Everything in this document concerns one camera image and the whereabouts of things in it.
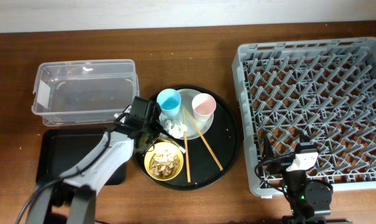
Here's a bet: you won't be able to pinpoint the right wooden chopstick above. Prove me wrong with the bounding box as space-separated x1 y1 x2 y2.
183 107 223 171

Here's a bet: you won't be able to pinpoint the light grey plate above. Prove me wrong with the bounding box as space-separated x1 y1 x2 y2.
159 88 214 140

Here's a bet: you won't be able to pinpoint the clear plastic bin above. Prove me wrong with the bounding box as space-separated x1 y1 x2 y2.
32 59 139 126

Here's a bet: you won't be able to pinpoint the peanut shell food scraps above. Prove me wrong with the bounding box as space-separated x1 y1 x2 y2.
149 151 180 178

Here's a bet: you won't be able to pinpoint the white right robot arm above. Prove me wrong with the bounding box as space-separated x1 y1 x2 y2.
255 133 334 224

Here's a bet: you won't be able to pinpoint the yellow bowl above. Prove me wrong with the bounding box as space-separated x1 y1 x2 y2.
144 142 184 181

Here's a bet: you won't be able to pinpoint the blue plastic cup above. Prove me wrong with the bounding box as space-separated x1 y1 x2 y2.
156 88 181 117

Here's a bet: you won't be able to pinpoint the grey dishwasher rack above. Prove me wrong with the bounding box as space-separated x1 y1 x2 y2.
232 37 376 197

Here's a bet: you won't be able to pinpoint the pink plastic cup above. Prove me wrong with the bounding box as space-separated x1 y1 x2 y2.
191 93 217 121

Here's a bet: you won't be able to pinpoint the white tissue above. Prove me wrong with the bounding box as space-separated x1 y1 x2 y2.
164 120 187 139

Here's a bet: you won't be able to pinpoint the left wooden chopstick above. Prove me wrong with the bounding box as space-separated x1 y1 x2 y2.
182 107 191 183

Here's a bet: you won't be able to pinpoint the black rectangular tray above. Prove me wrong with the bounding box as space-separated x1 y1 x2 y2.
35 128 128 187

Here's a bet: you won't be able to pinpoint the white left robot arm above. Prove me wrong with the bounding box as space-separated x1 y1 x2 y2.
15 105 162 223

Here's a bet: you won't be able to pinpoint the wooden chopstick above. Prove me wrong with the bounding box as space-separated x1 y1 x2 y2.
183 107 223 171
182 107 191 183

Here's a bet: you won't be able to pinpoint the round black serving tray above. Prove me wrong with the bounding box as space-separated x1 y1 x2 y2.
133 85 242 191

